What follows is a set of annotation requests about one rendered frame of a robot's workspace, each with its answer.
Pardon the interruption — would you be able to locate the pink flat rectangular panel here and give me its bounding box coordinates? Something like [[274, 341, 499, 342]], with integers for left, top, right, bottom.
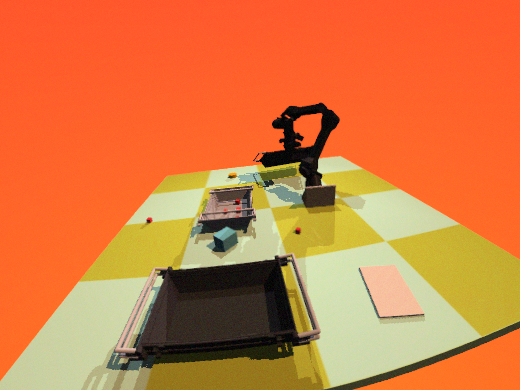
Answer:
[[359, 265, 424, 318]]

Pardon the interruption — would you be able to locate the small teal block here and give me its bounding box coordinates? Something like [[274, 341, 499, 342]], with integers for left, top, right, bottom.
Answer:
[[213, 226, 238, 251]]

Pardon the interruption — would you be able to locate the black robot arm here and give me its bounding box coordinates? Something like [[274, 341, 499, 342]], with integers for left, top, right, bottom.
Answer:
[[272, 102, 340, 187]]

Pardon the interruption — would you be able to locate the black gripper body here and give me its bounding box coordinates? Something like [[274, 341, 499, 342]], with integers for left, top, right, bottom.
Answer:
[[279, 130, 302, 148]]

